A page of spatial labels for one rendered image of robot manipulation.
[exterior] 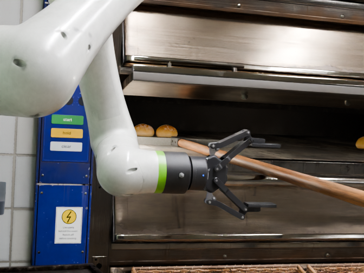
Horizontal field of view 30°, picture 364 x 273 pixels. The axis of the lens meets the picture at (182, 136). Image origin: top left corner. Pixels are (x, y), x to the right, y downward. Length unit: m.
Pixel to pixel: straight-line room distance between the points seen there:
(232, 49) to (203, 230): 0.56
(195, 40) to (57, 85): 1.17
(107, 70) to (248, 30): 0.81
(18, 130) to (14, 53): 1.04
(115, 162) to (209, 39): 0.78
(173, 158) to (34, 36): 0.59
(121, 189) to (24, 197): 0.62
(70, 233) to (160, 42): 0.61
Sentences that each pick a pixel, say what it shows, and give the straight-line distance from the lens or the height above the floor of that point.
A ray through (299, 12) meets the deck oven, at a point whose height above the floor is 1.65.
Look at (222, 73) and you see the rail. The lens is 1.94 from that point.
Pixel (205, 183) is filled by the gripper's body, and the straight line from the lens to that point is 1.47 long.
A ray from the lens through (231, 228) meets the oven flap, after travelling 2.13.
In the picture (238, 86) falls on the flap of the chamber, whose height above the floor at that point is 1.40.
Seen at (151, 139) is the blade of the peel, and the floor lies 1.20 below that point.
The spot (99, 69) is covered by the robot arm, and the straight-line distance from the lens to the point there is 1.42.
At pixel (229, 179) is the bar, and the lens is 1.71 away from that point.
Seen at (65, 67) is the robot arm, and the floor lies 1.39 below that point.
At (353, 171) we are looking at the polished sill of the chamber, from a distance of 2.31.
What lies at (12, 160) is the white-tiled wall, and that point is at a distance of 1.97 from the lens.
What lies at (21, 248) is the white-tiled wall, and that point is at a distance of 2.02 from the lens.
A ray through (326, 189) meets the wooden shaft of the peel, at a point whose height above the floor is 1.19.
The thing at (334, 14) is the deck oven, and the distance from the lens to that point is 2.27.
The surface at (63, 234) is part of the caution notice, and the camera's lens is 1.99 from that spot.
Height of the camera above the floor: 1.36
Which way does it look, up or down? 3 degrees down
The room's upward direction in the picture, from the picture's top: 3 degrees clockwise
